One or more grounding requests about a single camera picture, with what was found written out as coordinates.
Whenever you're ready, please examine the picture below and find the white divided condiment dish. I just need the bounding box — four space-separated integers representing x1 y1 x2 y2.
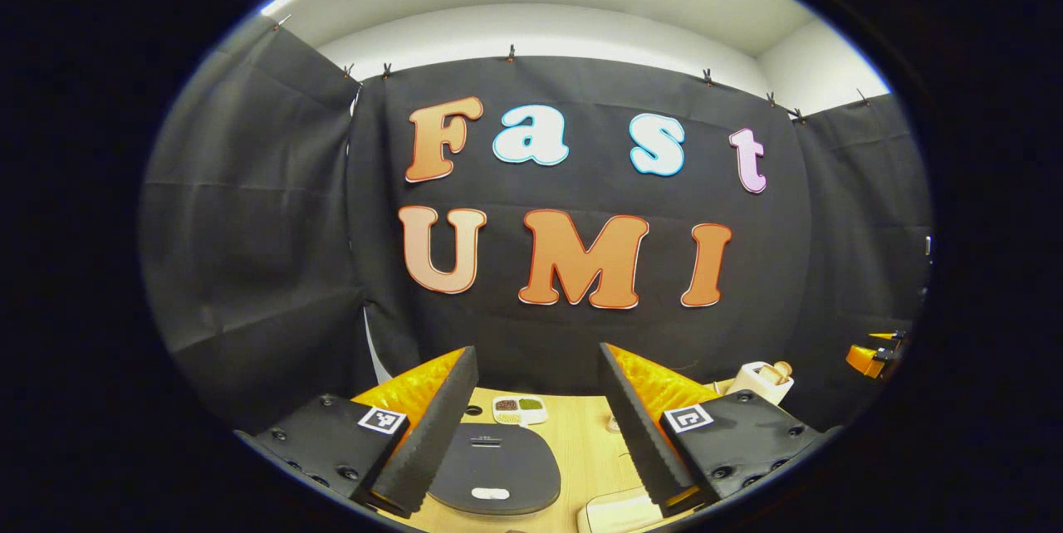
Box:
492 394 551 428

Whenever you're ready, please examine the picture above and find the black backdrop cloth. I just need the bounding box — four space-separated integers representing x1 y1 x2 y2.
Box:
140 14 933 434

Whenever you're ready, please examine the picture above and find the black rice cooker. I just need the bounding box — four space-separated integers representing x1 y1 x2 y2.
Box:
428 423 563 517

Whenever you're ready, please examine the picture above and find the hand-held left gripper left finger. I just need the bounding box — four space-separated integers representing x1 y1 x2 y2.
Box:
237 345 481 521

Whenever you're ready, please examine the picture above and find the white toaster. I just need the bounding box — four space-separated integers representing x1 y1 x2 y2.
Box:
725 361 796 407

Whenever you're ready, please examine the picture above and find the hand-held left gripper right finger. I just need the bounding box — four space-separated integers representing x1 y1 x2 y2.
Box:
596 342 831 518

